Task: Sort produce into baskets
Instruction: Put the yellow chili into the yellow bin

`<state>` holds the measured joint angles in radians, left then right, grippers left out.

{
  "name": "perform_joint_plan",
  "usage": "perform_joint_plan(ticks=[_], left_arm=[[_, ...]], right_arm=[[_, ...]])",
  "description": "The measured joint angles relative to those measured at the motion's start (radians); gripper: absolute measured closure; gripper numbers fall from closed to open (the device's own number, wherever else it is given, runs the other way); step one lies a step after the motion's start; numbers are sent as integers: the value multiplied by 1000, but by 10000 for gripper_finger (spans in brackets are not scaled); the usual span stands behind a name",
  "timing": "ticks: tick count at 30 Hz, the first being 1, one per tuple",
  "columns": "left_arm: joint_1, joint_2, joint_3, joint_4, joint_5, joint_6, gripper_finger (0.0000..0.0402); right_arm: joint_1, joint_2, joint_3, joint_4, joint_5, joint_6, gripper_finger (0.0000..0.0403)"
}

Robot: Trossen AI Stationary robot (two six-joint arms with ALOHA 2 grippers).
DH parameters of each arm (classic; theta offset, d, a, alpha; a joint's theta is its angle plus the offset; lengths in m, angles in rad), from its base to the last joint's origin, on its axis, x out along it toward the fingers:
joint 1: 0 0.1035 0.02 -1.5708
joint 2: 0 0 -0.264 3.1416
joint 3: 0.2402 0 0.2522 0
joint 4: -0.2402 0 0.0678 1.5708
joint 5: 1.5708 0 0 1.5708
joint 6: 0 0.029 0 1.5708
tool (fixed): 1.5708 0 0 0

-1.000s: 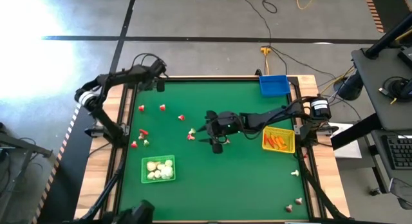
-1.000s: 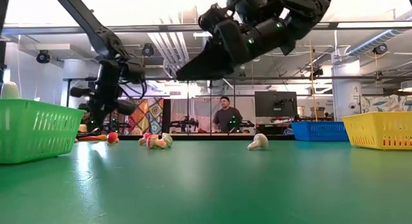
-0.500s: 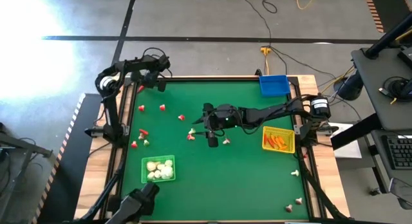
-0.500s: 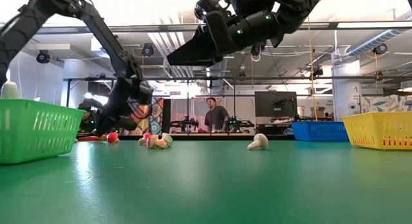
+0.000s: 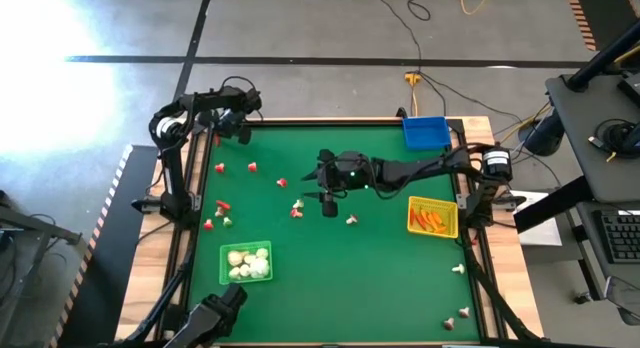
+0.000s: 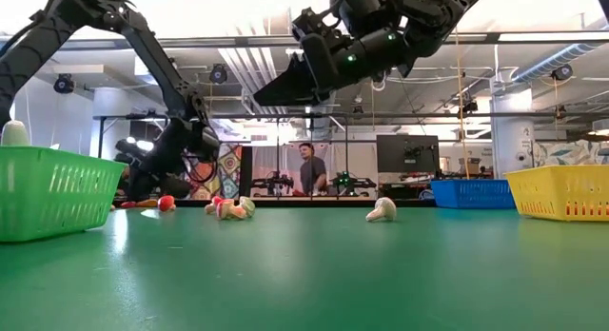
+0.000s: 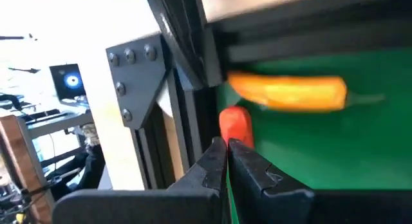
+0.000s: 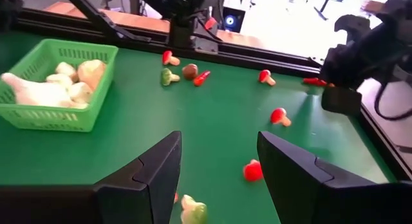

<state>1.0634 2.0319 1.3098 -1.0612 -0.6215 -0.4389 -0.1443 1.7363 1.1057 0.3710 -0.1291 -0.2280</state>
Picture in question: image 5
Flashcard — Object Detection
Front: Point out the black floor cable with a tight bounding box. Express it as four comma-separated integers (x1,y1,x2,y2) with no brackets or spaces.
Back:
419,71,524,123
406,0,439,22
368,0,425,75

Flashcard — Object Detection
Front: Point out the yellow plastic basket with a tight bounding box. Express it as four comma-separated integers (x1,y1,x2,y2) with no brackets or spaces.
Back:
406,195,460,240

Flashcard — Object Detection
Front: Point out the blue plastic basket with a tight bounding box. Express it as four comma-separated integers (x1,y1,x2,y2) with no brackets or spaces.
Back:
402,116,453,151

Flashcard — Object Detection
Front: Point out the white box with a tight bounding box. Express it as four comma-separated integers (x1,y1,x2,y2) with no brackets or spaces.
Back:
517,216,564,248

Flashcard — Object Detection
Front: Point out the black monitor pole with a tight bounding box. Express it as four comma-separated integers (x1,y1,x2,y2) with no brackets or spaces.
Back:
566,18,640,93

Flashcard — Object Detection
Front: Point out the green plastic basket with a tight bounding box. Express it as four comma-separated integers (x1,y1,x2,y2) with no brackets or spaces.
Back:
218,240,274,286

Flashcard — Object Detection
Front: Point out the green table mat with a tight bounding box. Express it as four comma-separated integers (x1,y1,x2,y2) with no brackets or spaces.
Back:
182,123,482,344

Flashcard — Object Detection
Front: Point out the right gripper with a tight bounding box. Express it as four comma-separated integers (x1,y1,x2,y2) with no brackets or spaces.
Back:
300,147,377,220

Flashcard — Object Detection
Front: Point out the black floor platform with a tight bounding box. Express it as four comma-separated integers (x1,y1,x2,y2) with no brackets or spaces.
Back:
47,144,161,348

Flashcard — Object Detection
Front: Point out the black keyboard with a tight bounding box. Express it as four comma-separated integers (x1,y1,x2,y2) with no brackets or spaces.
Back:
593,209,640,265

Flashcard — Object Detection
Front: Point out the black table frame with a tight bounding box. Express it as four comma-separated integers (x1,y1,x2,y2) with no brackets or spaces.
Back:
154,106,544,348

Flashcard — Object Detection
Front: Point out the large white cauliflower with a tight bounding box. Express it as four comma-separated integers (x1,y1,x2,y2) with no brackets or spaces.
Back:
249,257,271,280

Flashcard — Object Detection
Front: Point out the black desk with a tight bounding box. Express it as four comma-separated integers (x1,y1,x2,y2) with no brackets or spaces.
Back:
544,70,640,204

